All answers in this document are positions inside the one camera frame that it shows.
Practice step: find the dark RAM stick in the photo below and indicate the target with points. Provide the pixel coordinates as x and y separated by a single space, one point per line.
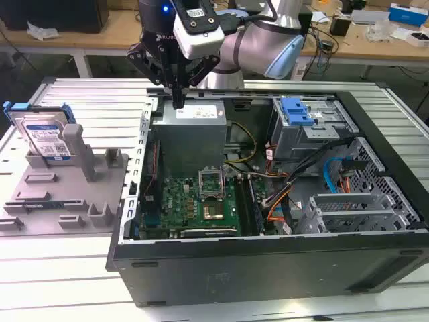
254 208

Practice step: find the silver flat box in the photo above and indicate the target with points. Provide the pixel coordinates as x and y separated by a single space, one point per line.
368 16

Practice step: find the blue empty disk carrier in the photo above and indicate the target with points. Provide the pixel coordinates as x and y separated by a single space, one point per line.
293 110

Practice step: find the clear plastic bag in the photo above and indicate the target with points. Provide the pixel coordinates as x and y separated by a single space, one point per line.
378 31

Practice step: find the green motherboard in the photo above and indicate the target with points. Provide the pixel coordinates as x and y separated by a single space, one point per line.
177 201

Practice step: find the hard disk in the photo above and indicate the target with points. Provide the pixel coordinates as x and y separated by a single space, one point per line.
43 134

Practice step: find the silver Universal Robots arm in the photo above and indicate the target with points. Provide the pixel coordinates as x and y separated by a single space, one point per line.
254 43

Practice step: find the metal drive cage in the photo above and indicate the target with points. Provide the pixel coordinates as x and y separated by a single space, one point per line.
301 141

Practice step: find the grey power supply unit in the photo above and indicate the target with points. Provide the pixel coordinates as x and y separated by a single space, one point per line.
187 141

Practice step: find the blue cardboard box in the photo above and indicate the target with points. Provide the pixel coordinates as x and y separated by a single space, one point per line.
409 15

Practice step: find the white crumpled paper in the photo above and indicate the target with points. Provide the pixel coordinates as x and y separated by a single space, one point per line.
42 31

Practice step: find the grey parts rack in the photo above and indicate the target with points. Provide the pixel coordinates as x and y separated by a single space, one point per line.
67 201

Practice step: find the white open box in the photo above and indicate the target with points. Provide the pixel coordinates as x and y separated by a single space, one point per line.
415 40

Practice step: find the black graphics card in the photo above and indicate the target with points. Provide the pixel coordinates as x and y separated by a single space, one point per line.
207 233

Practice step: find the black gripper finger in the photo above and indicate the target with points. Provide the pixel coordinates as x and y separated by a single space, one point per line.
151 67
201 72

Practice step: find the black open PC case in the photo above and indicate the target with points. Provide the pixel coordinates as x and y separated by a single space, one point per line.
234 275

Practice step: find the RAM stick with blue label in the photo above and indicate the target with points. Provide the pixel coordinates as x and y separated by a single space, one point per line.
43 203

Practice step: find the CPU socket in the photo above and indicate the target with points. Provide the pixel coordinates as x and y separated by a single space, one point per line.
214 212

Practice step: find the wooden desk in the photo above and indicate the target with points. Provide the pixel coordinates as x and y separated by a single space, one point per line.
117 37

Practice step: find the black RAM slot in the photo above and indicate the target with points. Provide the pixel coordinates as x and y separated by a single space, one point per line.
239 204

